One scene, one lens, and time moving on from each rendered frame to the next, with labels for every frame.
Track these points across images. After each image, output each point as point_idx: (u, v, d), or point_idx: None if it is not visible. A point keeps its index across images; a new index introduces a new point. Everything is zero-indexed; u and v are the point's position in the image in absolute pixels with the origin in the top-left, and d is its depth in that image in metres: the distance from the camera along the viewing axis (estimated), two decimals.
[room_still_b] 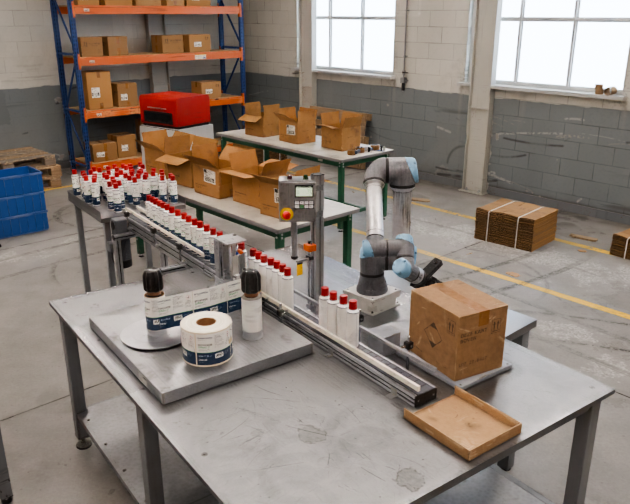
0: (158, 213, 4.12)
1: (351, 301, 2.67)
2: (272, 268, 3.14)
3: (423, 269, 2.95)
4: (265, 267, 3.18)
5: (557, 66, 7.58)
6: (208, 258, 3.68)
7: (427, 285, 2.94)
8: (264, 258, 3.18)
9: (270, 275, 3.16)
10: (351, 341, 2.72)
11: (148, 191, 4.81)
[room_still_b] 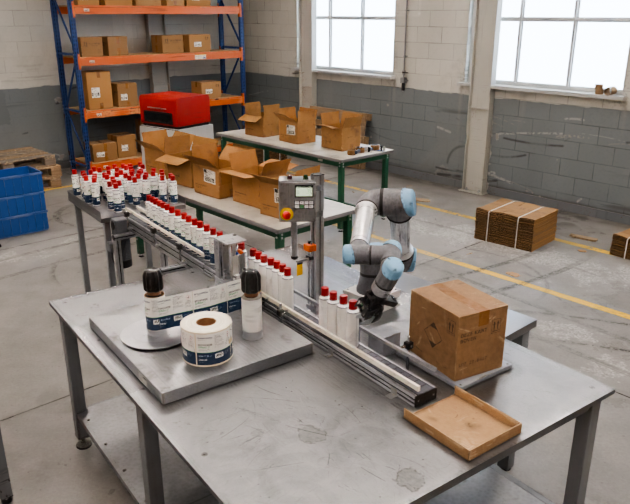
0: (158, 213, 4.12)
1: (351, 301, 2.67)
2: (272, 268, 3.14)
3: None
4: (265, 267, 3.18)
5: (557, 66, 7.58)
6: (208, 258, 3.68)
7: (374, 308, 2.52)
8: (264, 258, 3.18)
9: (270, 275, 3.16)
10: (351, 341, 2.72)
11: (148, 191, 4.81)
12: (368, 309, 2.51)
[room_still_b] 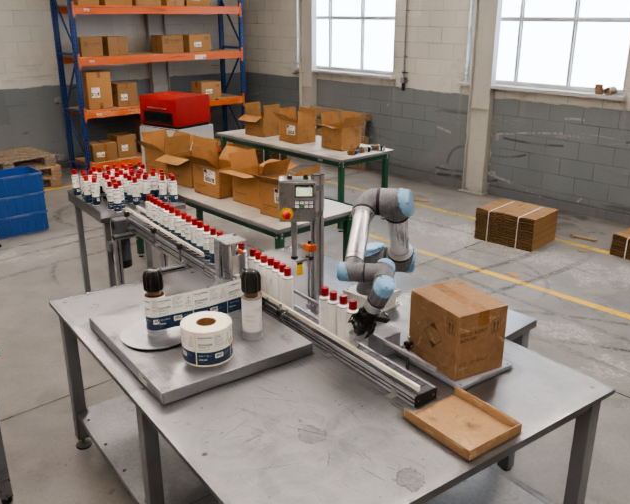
0: (158, 213, 4.12)
1: (351, 301, 2.67)
2: (272, 268, 3.14)
3: None
4: (265, 267, 3.18)
5: (557, 66, 7.58)
6: (208, 258, 3.68)
7: (367, 324, 2.58)
8: (264, 258, 3.18)
9: (270, 275, 3.16)
10: (351, 341, 2.72)
11: (148, 191, 4.81)
12: (361, 325, 2.57)
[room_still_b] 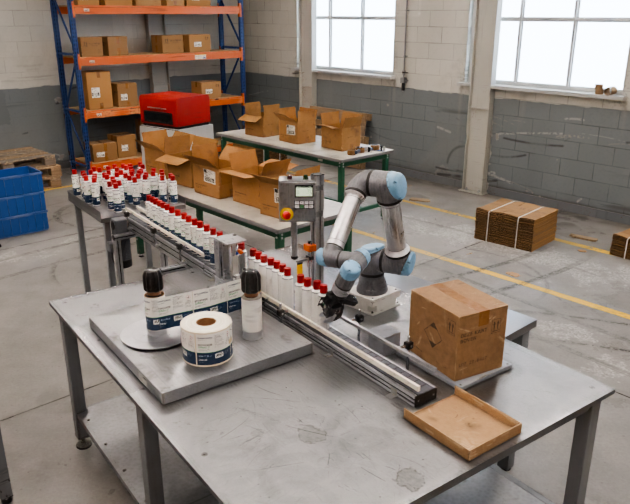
0: (158, 213, 4.12)
1: (321, 286, 2.83)
2: (272, 268, 3.14)
3: None
4: (265, 267, 3.18)
5: (557, 66, 7.58)
6: (208, 258, 3.68)
7: (335, 306, 2.73)
8: (264, 258, 3.18)
9: (270, 275, 3.16)
10: (322, 323, 2.87)
11: (148, 191, 4.81)
12: (329, 308, 2.73)
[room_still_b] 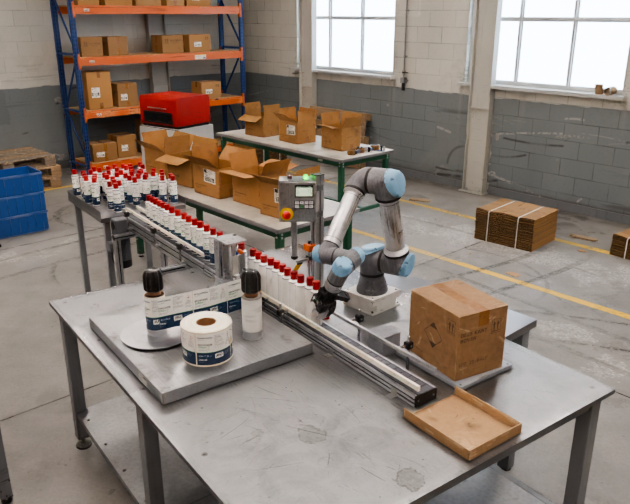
0: (158, 213, 4.12)
1: (314, 282, 2.86)
2: (272, 268, 3.14)
3: None
4: (265, 267, 3.18)
5: (557, 66, 7.58)
6: (208, 258, 3.68)
7: (327, 302, 2.77)
8: (264, 258, 3.18)
9: (270, 275, 3.16)
10: (315, 319, 2.91)
11: (148, 191, 4.81)
12: (322, 304, 2.76)
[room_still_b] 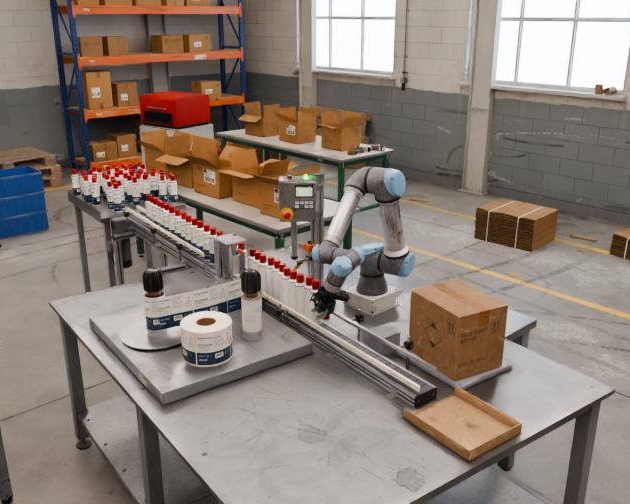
0: (158, 213, 4.12)
1: (313, 282, 2.87)
2: (273, 268, 3.15)
3: None
4: (265, 267, 3.18)
5: (557, 66, 7.58)
6: (208, 258, 3.68)
7: (327, 302, 2.77)
8: (263, 258, 3.18)
9: (271, 275, 3.16)
10: (314, 319, 2.91)
11: (148, 191, 4.81)
12: (321, 303, 2.77)
